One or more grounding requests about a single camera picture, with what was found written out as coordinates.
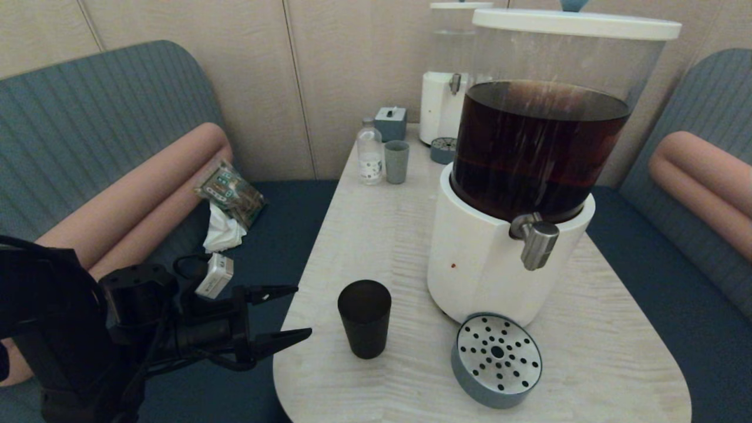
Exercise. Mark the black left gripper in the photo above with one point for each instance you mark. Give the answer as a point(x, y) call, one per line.
point(208, 329)

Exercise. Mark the black tapered cup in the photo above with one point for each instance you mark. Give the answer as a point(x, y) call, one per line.
point(364, 323)

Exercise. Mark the steel dispenser tap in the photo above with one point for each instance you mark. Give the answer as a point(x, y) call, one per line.
point(539, 244)

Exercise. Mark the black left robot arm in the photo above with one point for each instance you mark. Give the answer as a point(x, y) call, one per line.
point(59, 329)

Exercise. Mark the grey-blue cup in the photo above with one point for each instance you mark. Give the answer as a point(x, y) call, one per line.
point(396, 163)

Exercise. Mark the dark blue seat cushion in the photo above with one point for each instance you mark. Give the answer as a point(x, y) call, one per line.
point(276, 235)
point(675, 311)

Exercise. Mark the crumpled white tissue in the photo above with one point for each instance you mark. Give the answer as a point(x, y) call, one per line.
point(223, 234)

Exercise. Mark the green patterned snack packet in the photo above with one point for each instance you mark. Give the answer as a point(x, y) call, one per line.
point(232, 194)

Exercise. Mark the pink bolster cushion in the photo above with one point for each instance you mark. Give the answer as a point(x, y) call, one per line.
point(117, 205)
point(705, 182)

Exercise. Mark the large tea dispenser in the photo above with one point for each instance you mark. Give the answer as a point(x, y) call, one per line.
point(470, 264)

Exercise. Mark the blue-grey napkin box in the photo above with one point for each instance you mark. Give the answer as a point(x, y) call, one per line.
point(390, 123)

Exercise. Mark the large blue-grey perforated drip tray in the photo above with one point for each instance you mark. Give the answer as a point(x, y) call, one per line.
point(496, 352)

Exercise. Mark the small blue-grey drip tray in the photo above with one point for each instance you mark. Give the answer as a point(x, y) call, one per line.
point(440, 153)

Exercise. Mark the small clear water dispenser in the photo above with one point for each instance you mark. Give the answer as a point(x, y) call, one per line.
point(437, 106)

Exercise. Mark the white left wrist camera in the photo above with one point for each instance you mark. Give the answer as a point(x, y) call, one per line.
point(215, 276)

